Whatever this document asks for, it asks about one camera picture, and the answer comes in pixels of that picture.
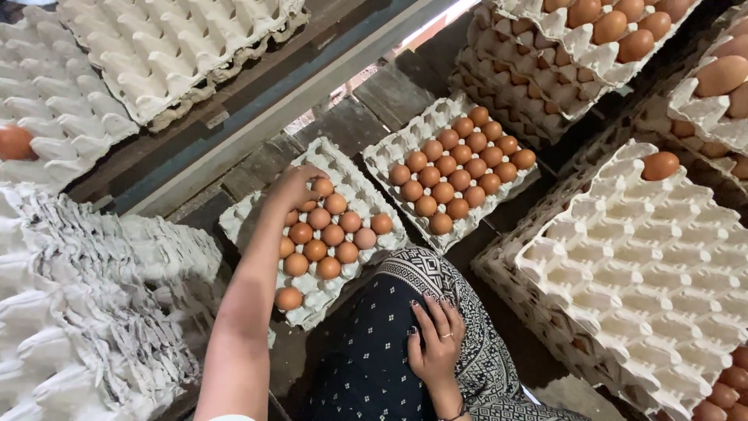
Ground dark patterned trousers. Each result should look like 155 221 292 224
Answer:
297 246 592 421

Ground person's left hand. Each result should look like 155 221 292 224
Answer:
266 164 331 214

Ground single brown egg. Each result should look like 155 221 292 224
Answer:
0 124 36 162
641 151 681 182

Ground stack of egg-filled trays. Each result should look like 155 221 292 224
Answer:
449 0 703 150

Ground dark wooden slat platform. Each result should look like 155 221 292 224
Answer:
166 12 585 421

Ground half-filled grey egg tray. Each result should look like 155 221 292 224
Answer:
219 137 409 332

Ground sideways pile of empty trays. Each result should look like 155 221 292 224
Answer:
0 181 236 421

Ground heap of brown eggs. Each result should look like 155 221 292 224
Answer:
691 345 748 421

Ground person's right hand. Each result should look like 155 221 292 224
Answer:
407 292 467 388

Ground long metal and wood beam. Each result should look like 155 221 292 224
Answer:
63 0 481 218

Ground loose group of brown eggs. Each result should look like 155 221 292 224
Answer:
275 177 394 312

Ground big stack of grey trays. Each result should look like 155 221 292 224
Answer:
471 139 748 421

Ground stack of empty white trays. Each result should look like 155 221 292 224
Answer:
0 16 140 195
57 0 311 133

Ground tall stack of filled trays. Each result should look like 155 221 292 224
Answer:
633 16 748 196

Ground dark wrist bracelet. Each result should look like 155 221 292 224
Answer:
439 398 473 421

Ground tight block of brown eggs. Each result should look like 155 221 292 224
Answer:
388 106 537 236

